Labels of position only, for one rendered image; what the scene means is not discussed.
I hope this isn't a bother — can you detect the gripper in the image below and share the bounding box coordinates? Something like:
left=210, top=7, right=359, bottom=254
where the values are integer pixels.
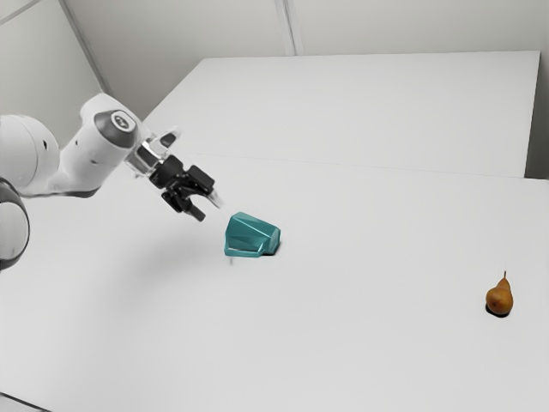
left=149, top=154, right=226, bottom=223

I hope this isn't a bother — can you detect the teal faceted mug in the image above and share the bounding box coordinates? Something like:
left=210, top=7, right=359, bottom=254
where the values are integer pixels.
left=223, top=211, right=282, bottom=258

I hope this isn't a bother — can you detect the brown pear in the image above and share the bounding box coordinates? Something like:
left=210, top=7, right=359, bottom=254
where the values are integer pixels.
left=485, top=270, right=515, bottom=318

